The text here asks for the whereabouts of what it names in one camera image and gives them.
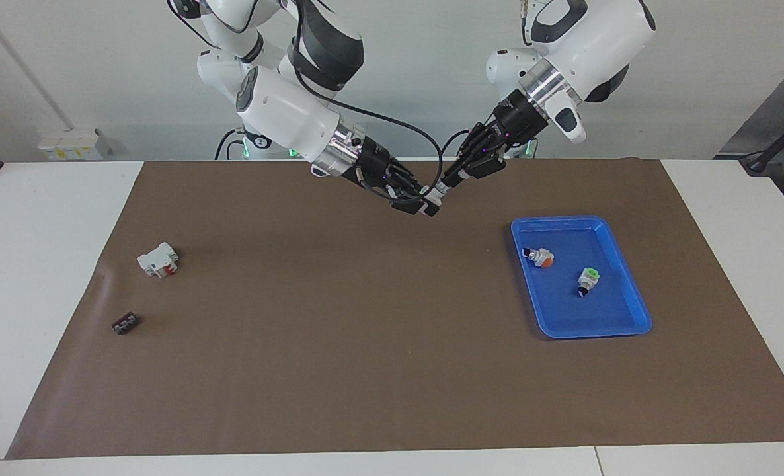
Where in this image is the blue plastic tray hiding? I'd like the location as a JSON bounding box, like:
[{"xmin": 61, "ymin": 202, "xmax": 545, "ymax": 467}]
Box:
[{"xmin": 510, "ymin": 216, "xmax": 653, "ymax": 340}]

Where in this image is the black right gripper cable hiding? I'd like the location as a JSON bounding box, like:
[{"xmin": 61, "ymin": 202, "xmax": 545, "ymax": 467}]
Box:
[{"xmin": 295, "ymin": 63, "xmax": 446, "ymax": 200}]

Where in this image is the black right base cable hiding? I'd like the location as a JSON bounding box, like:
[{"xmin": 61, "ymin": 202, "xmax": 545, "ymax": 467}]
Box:
[{"xmin": 214, "ymin": 127, "xmax": 247, "ymax": 161}]

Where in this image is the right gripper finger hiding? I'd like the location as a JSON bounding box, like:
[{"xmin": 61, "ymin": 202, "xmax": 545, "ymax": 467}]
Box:
[
  {"xmin": 390, "ymin": 197, "xmax": 443, "ymax": 218},
  {"xmin": 393, "ymin": 167, "xmax": 431, "ymax": 198}
]

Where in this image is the black stand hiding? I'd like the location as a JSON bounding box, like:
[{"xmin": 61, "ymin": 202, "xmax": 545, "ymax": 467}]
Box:
[{"xmin": 738, "ymin": 109, "xmax": 784, "ymax": 177}]

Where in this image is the brown table mat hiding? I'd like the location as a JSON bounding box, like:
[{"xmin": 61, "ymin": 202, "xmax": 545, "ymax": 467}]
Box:
[{"xmin": 5, "ymin": 157, "xmax": 784, "ymax": 461}]

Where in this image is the white circuit breaker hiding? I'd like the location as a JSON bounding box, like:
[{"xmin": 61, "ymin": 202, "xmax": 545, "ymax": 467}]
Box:
[{"xmin": 136, "ymin": 241, "xmax": 180, "ymax": 280}]

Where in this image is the orange capped selector switch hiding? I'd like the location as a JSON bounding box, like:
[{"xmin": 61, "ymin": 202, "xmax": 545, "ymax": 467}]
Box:
[{"xmin": 520, "ymin": 246, "xmax": 556, "ymax": 270}]

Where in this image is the white wall socket box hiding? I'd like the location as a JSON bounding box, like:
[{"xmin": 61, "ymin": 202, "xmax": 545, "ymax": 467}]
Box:
[{"xmin": 38, "ymin": 128, "xmax": 112, "ymax": 161}]

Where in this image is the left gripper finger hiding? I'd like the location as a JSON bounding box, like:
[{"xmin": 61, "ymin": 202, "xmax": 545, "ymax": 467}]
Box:
[
  {"xmin": 467, "ymin": 157, "xmax": 507, "ymax": 180},
  {"xmin": 441, "ymin": 153, "xmax": 483, "ymax": 190}
]

